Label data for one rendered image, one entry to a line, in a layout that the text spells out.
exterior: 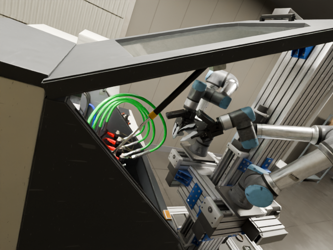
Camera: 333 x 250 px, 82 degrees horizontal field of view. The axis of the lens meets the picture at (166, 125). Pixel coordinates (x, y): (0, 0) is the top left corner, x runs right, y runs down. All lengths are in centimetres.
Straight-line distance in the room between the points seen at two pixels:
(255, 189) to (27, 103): 93
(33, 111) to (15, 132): 6
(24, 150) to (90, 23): 223
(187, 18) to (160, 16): 39
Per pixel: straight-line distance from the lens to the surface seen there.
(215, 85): 148
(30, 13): 269
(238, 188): 123
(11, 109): 51
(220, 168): 147
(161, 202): 107
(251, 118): 96
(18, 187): 62
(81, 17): 266
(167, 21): 293
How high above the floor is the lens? 163
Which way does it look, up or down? 19 degrees down
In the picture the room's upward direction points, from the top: 23 degrees clockwise
